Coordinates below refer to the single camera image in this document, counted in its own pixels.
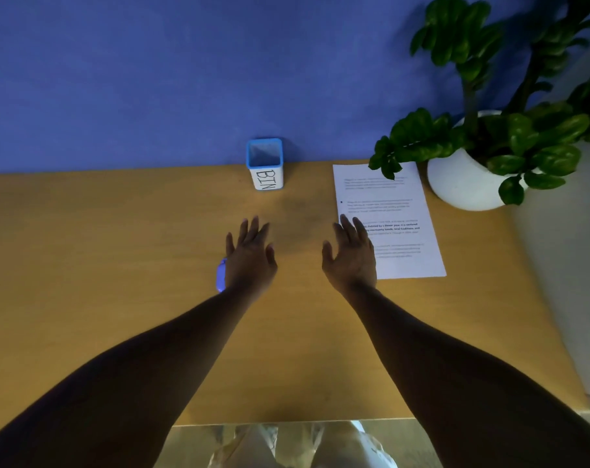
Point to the person's left hand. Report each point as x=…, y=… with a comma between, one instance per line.
x=248, y=268

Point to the person's right hand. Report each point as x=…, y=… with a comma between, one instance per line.
x=351, y=265

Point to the purple hole punch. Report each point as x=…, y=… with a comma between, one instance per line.
x=220, y=275

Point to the white printed paper sheet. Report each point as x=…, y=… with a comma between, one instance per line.
x=402, y=199

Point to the person's left forearm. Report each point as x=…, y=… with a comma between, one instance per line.
x=129, y=380

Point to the person's right forearm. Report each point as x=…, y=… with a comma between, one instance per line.
x=470, y=385

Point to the blue and white bin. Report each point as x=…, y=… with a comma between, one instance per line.
x=265, y=177

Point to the white round plant pot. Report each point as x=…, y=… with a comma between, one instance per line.
x=460, y=187

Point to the cream trousers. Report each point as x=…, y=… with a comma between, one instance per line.
x=338, y=448

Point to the green leafy plant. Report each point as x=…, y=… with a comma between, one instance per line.
x=451, y=34

